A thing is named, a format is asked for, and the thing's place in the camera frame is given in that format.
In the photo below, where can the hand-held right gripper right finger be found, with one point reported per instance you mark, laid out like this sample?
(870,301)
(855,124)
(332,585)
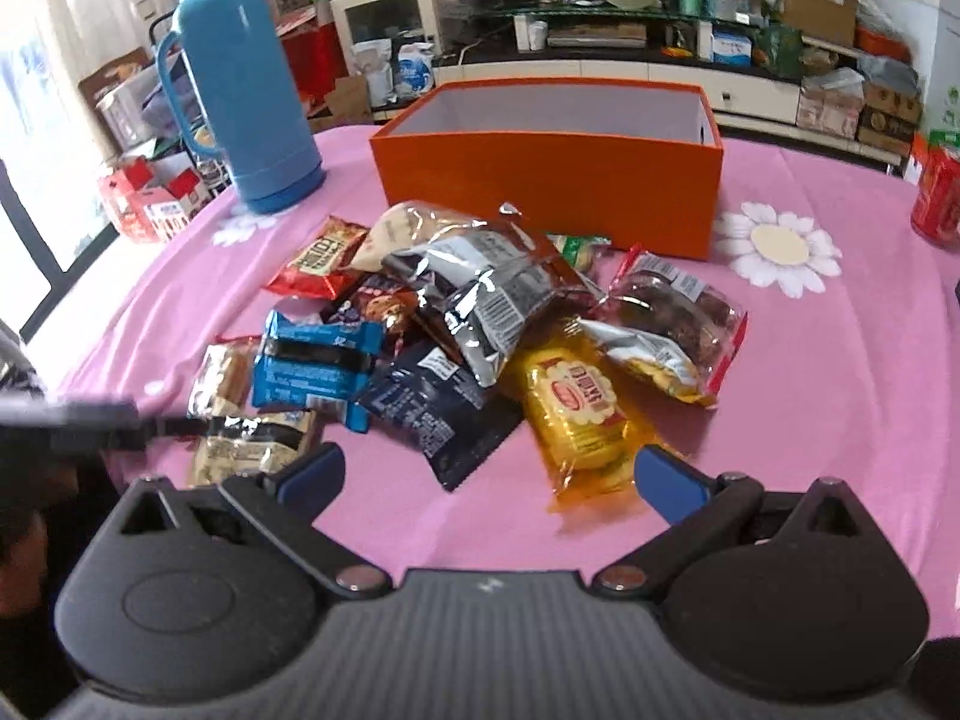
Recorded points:
(669,481)

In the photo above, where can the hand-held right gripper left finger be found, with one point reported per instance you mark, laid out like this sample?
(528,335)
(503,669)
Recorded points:
(311,471)

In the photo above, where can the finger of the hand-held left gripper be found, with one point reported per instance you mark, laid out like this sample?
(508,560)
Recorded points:
(97,421)

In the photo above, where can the cream biscuit packet black band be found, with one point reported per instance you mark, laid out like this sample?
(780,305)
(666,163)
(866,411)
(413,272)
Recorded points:
(247,446)

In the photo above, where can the blue wafer packet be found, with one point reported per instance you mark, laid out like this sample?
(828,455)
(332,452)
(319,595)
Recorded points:
(300,388)
(315,330)

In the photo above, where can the yellow biscuit packet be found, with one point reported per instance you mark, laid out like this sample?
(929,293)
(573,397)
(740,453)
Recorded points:
(577,412)

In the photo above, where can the clear grain bar packet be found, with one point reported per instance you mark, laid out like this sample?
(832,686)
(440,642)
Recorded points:
(221,375)

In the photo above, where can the navy snack packet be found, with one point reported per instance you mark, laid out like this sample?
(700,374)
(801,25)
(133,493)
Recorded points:
(442,412)

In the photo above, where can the clear packet of brown cakes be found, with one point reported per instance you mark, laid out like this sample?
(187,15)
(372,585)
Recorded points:
(675,307)

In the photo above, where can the dark chocolate cookie packet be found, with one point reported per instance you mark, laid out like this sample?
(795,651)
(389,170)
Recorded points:
(375,307)

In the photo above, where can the red snack packet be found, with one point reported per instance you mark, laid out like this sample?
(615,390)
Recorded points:
(319,259)

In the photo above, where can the large silver foil snack packet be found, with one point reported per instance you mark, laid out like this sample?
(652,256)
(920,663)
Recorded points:
(487,300)

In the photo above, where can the green white snack packet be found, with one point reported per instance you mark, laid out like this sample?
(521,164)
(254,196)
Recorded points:
(581,249)

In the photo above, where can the beige snack packet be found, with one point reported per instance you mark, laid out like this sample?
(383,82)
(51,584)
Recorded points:
(394,229)

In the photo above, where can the orange cardboard box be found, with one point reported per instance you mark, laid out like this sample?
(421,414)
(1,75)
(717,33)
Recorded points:
(540,172)

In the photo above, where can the pink tablecloth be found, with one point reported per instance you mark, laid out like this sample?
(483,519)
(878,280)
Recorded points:
(825,390)

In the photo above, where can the red white cartons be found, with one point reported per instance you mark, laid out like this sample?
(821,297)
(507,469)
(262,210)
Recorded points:
(150,199)

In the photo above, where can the blue thermos flask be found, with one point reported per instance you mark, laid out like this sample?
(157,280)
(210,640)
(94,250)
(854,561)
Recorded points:
(240,90)

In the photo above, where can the red drink can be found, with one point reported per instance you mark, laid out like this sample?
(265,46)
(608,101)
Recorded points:
(937,195)

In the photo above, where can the pink cartons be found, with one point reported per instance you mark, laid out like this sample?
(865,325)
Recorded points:
(829,111)

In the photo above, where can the blue white bag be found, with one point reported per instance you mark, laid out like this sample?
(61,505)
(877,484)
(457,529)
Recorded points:
(416,71)

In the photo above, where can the white tv cabinet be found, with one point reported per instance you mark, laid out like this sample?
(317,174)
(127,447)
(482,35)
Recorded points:
(600,67)

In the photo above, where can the stacked brown cartons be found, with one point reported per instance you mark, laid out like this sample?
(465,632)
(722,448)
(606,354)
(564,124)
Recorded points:
(889,116)

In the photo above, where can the white glass door cabinet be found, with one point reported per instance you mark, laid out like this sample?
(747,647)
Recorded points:
(382,15)

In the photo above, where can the brown cardboard carton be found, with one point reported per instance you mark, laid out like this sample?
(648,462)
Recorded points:
(817,11)

